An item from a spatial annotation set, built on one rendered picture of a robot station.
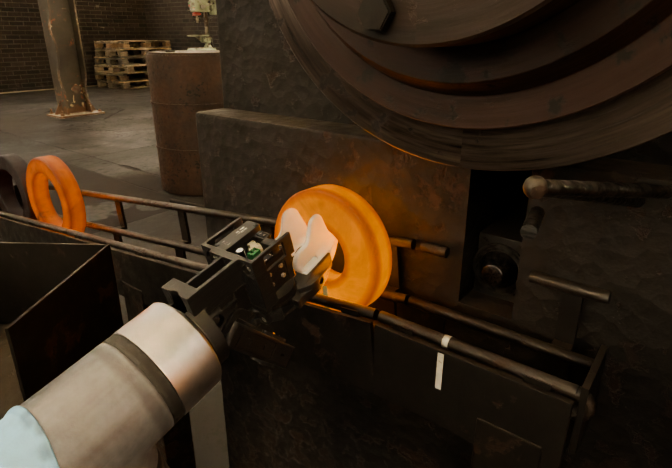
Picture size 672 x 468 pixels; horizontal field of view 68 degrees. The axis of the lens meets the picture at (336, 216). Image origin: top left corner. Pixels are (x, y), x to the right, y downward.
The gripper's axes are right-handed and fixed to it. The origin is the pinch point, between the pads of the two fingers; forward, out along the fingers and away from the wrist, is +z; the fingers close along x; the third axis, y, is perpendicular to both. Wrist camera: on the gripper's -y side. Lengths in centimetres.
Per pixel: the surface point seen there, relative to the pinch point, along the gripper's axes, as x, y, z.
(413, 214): -7.9, 1.1, 6.1
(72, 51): 633, -66, 265
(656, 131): -30.3, 16.4, 0.3
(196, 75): 220, -39, 143
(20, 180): 84, -6, -4
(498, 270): -17.7, -3.6, 6.0
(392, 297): -7.6, -6.8, 0.2
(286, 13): 1.4, 24.1, 2.4
